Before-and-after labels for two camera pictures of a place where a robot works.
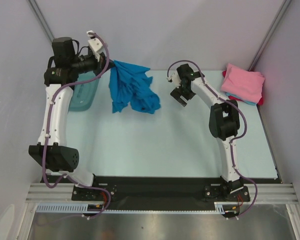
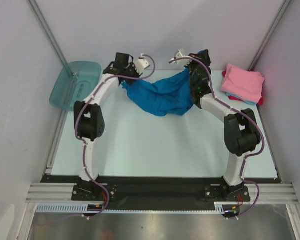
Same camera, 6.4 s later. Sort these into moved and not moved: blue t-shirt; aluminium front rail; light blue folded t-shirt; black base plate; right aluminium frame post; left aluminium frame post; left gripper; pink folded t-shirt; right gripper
Moved: right gripper; left gripper; blue t-shirt
Not moved: right aluminium frame post; pink folded t-shirt; aluminium front rail; left aluminium frame post; black base plate; light blue folded t-shirt
